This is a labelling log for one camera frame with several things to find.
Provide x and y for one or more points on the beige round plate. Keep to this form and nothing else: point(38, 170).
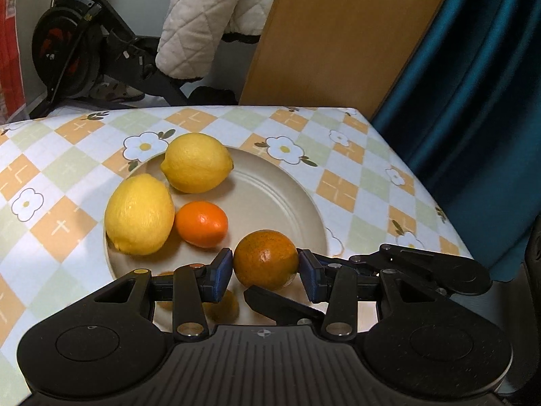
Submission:
point(270, 203)

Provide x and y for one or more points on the black exercise bike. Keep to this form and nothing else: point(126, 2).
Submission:
point(67, 50)

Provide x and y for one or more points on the patterned sandal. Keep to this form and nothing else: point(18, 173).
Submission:
point(114, 92)

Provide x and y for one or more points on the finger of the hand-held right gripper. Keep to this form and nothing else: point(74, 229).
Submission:
point(422, 262)
point(279, 308)

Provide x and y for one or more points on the wooden board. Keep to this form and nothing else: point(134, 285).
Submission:
point(338, 38)

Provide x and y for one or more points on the white quilted blanket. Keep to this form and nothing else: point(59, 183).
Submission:
point(198, 21)

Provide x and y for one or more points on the red floral printed cloth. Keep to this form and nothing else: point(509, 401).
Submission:
point(10, 50)

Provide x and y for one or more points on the checkered floral tablecloth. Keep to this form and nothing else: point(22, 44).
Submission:
point(63, 165)

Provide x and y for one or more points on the small bright orange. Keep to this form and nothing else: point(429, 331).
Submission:
point(201, 225)

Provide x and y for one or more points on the yellowish orange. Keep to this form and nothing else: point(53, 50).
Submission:
point(224, 308)

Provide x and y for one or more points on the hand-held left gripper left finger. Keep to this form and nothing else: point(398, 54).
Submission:
point(219, 275)

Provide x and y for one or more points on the black fuzzy cloth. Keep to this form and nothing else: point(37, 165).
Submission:
point(213, 96)

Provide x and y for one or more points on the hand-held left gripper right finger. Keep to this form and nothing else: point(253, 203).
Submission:
point(310, 279)

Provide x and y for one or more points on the yellow lemon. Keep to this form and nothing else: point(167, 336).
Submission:
point(139, 215)
point(196, 163)

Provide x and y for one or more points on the dark speckled orange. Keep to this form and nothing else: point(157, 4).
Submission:
point(265, 260)

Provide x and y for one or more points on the teal curtain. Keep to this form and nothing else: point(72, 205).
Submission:
point(473, 114)

